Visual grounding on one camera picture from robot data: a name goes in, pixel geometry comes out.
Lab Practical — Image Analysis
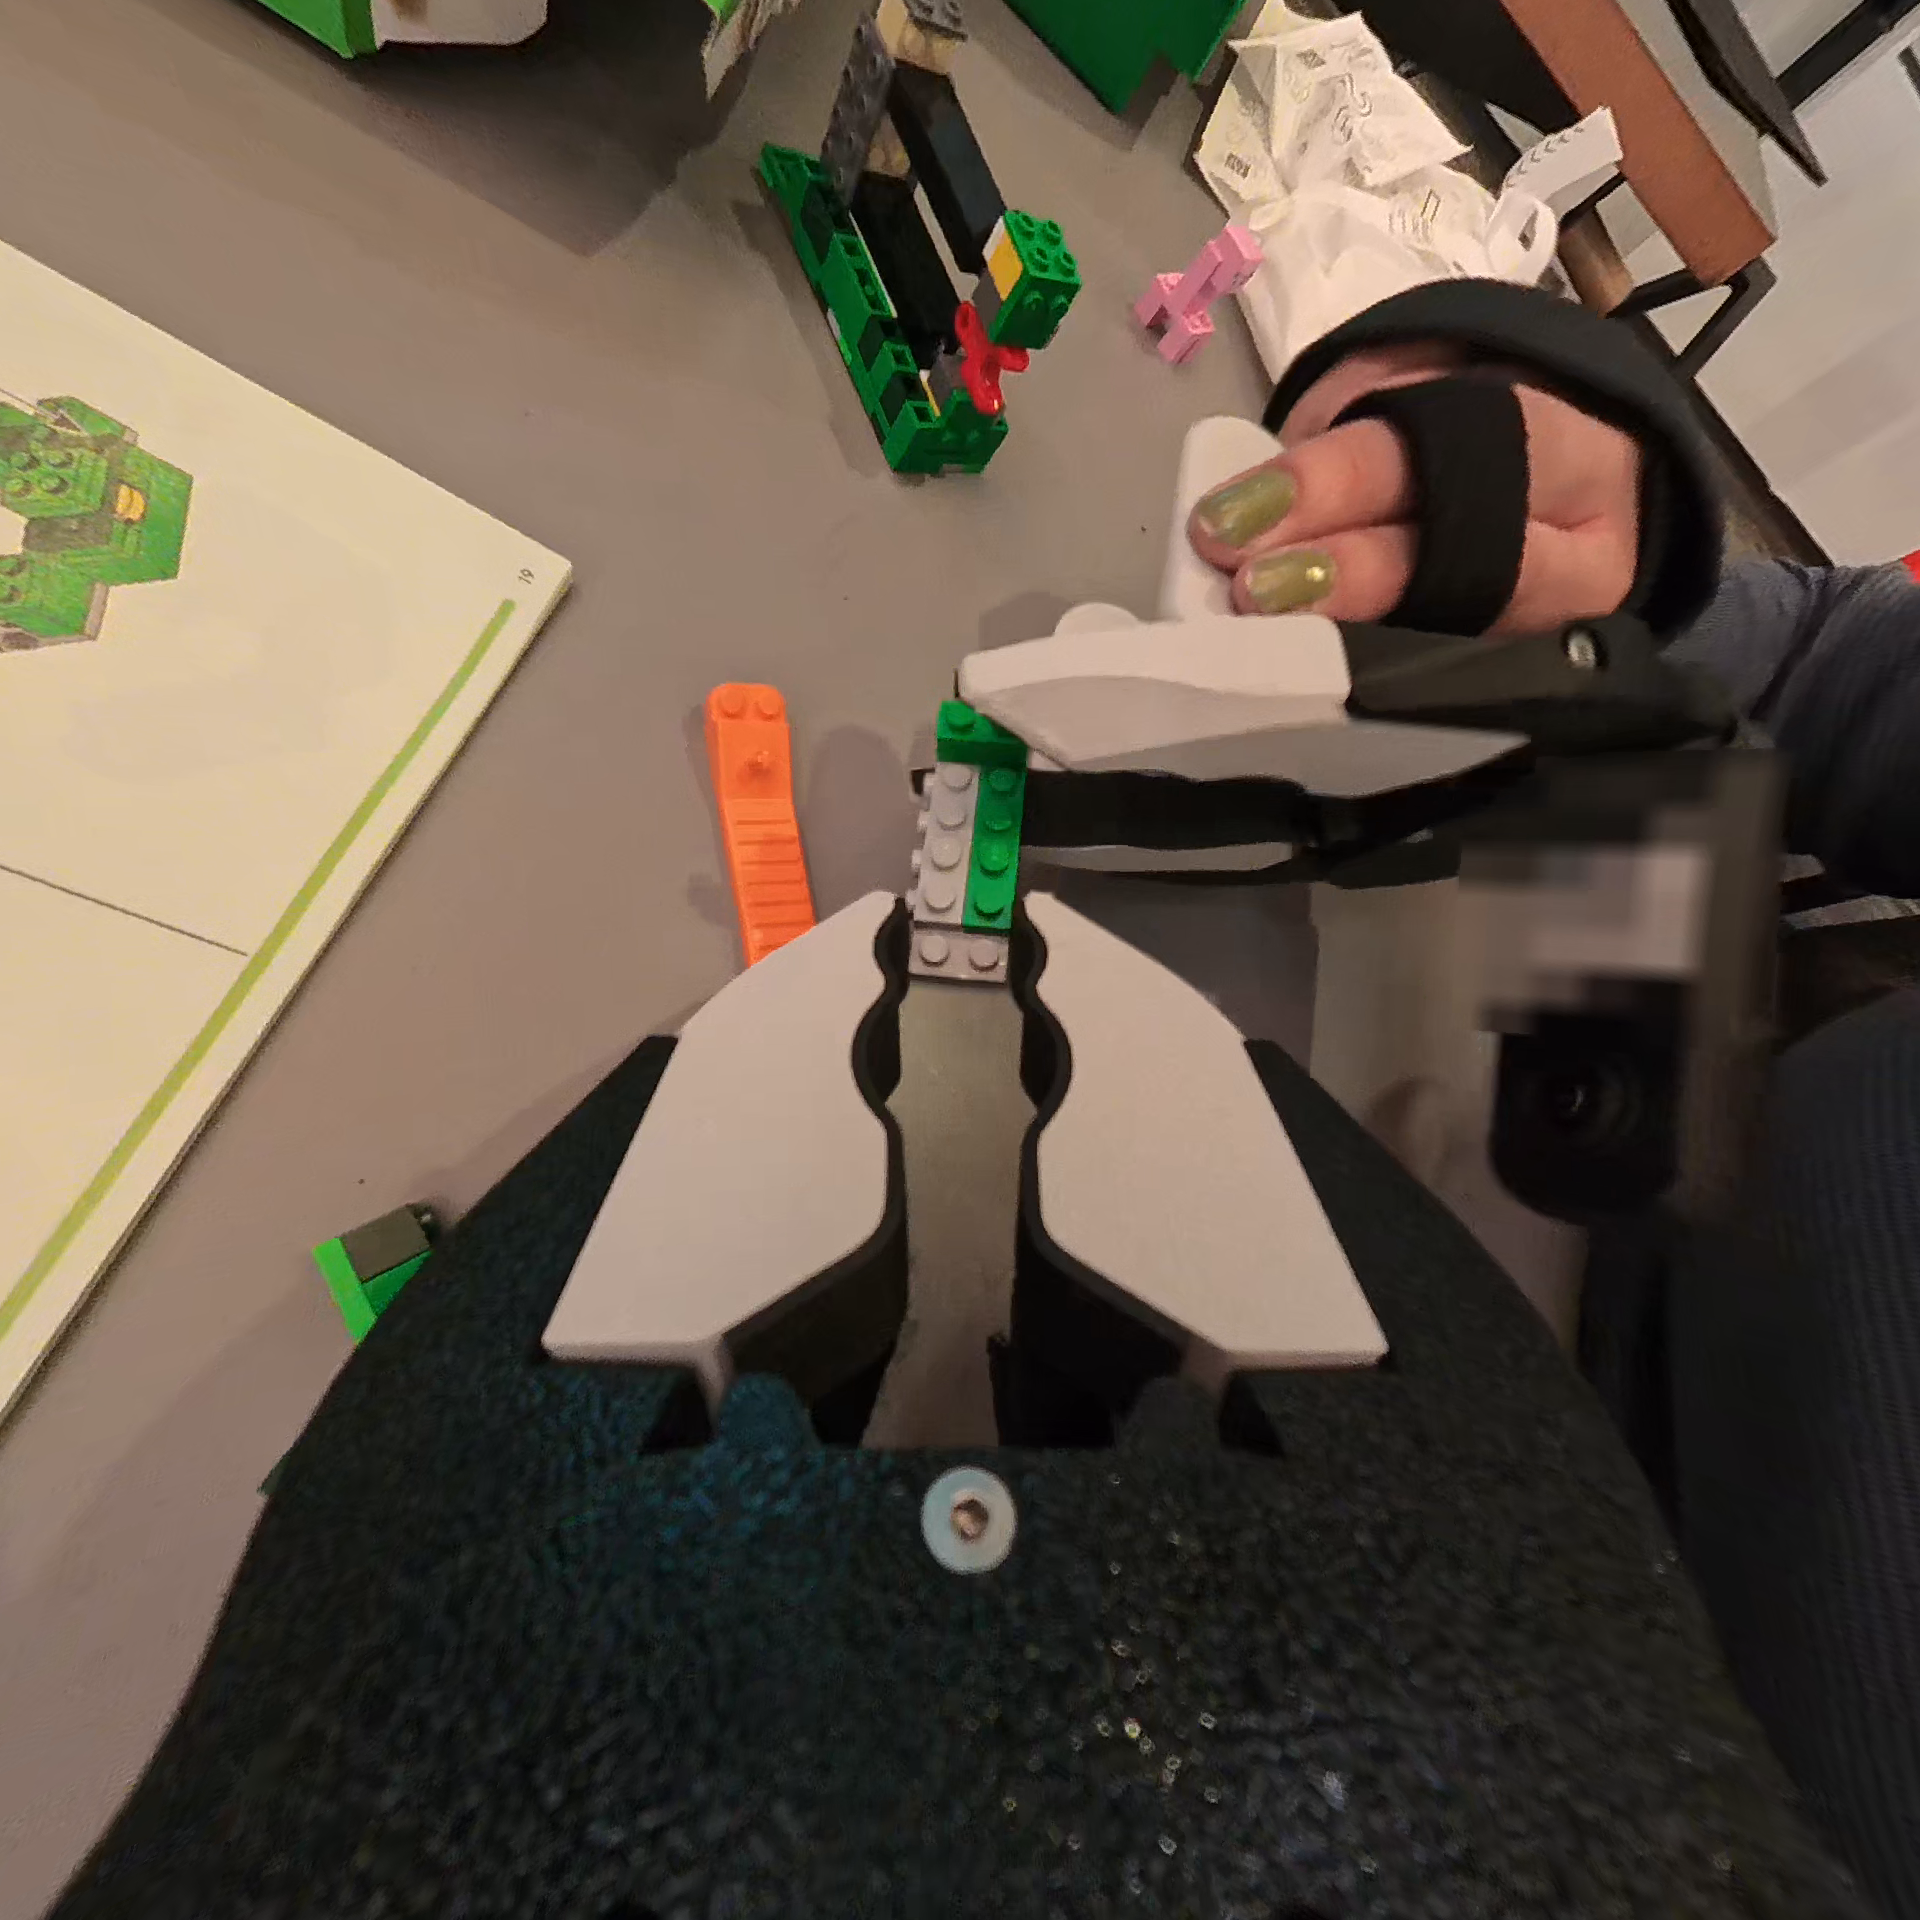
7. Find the brick instruction booklet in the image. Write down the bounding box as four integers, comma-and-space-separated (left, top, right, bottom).
0, 240, 578, 1428

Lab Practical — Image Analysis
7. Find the black chair frame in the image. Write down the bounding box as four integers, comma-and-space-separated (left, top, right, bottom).
1662, 0, 1837, 189

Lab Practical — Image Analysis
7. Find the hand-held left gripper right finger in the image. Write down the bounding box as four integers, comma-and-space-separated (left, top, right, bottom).
1012, 893, 1391, 1454

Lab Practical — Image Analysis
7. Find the green black brick model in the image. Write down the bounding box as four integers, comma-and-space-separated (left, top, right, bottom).
757, 0, 1085, 478

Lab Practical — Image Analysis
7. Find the person's right forearm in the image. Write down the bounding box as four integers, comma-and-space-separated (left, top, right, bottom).
1659, 558, 1920, 903

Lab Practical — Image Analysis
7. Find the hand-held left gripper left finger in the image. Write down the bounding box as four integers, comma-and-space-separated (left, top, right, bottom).
541, 893, 915, 1449

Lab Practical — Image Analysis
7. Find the person's leg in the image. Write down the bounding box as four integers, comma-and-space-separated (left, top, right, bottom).
1572, 981, 1920, 1920

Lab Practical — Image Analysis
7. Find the orange brick separator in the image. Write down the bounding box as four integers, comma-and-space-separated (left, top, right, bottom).
703, 680, 822, 971

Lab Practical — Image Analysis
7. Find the green white cardboard box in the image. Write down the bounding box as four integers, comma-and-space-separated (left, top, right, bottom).
244, 0, 552, 61

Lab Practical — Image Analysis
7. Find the small green grey brick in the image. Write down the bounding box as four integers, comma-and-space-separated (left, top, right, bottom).
309, 1196, 441, 1344

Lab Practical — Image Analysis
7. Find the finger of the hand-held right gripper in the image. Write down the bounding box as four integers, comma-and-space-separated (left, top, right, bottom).
958, 605, 1537, 782
1023, 776, 1351, 885

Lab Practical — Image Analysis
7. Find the grey desk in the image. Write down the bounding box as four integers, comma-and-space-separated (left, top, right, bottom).
0, 0, 1840, 1517

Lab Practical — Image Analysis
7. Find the pink brick figure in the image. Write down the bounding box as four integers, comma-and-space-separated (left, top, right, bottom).
1132, 220, 1264, 368

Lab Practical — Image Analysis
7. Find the printed clear plastic bag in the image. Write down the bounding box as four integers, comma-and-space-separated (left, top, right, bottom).
1191, 5, 1479, 225

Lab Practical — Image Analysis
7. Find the person's right hand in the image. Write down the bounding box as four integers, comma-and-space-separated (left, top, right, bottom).
1191, 360, 1657, 632

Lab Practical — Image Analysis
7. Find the white paper strip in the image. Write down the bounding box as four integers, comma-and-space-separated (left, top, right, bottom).
1501, 107, 1625, 205

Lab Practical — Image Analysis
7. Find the green grey brick assembly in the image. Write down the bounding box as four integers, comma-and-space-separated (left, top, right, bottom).
907, 696, 1039, 988

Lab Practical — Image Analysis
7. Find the wooden chair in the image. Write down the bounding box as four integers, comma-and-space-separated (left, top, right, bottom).
1357, 0, 1788, 376

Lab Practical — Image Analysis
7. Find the white plastic bag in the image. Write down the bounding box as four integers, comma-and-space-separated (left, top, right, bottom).
1234, 162, 1562, 386

